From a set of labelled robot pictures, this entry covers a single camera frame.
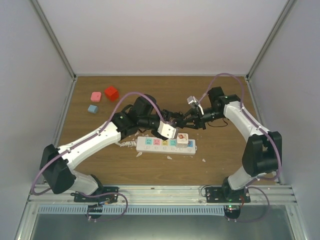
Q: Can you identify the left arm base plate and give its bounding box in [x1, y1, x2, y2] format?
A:
[70, 186, 119, 204]

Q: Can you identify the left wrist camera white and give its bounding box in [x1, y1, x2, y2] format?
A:
[157, 121, 178, 139]

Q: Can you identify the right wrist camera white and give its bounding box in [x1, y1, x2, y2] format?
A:
[187, 96, 204, 115]

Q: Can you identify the white cartoon cube adapter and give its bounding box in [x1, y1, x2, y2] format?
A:
[176, 133, 189, 148]

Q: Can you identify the aluminium rail front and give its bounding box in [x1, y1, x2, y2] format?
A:
[28, 185, 298, 206]

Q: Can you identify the light blue plug adapter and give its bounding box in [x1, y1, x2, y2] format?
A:
[87, 104, 99, 114]

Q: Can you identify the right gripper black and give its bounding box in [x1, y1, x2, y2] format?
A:
[178, 107, 225, 130]

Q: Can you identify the white power strip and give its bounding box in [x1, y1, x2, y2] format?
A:
[135, 136, 197, 156]

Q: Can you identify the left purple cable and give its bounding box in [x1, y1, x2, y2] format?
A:
[31, 91, 176, 196]

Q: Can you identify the black plug adapter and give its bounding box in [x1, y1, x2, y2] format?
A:
[161, 109, 186, 125]

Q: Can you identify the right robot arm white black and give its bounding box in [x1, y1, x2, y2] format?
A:
[181, 87, 282, 203]

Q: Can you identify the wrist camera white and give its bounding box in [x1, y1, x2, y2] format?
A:
[157, 121, 178, 139]
[187, 96, 204, 115]

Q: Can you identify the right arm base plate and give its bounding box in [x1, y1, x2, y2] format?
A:
[204, 186, 251, 204]

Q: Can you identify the slotted cable duct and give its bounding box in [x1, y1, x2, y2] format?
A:
[38, 204, 225, 216]

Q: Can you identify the red cube socket adapter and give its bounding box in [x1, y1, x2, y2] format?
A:
[104, 86, 119, 102]

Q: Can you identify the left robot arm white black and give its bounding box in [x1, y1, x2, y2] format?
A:
[40, 94, 187, 202]

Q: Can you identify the pink plug adapter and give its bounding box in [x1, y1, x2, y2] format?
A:
[90, 91, 102, 103]

